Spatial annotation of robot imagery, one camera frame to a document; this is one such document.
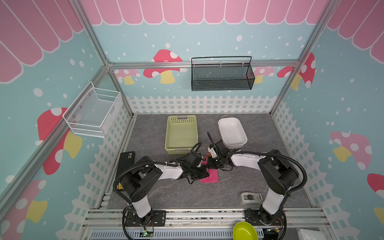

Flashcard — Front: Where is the white plastic tub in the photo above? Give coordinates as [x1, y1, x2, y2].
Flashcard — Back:
[218, 117, 248, 149]

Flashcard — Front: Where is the black wire mesh basket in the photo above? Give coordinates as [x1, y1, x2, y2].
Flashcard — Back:
[191, 56, 256, 92]

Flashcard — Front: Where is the white wire mesh basket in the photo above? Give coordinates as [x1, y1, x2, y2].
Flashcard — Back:
[63, 82, 123, 138]

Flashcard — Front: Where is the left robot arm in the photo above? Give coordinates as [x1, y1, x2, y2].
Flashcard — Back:
[113, 142, 210, 240]

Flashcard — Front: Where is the green perforated plastic basket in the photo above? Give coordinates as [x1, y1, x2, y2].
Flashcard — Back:
[165, 115, 198, 155]

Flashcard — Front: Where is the black box with yellow label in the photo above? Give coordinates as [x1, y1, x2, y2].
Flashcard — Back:
[116, 151, 136, 177]

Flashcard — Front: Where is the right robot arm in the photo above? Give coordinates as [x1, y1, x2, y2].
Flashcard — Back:
[208, 145, 308, 226]

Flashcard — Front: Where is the lime green bowl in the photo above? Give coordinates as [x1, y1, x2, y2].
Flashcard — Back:
[233, 222, 259, 240]

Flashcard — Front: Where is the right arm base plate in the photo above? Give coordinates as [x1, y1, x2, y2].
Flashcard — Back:
[245, 209, 286, 226]

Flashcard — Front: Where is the pink paper napkin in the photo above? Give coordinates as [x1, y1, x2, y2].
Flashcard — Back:
[200, 154, 219, 183]

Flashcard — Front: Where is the white small device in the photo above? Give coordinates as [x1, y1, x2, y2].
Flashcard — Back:
[240, 192, 263, 205]

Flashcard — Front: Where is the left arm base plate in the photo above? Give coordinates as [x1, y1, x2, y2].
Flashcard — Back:
[124, 211, 167, 227]

